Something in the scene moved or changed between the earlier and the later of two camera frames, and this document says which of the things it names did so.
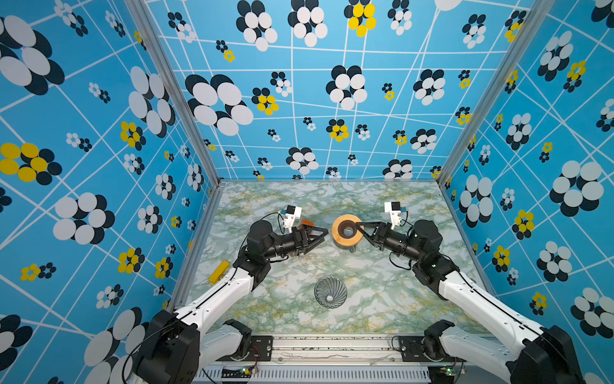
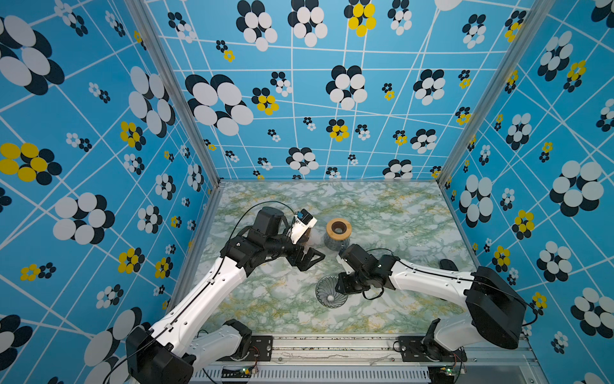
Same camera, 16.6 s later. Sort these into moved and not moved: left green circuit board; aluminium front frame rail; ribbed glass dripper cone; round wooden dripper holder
Moved: round wooden dripper holder
Not moved: ribbed glass dripper cone; aluminium front frame rail; left green circuit board
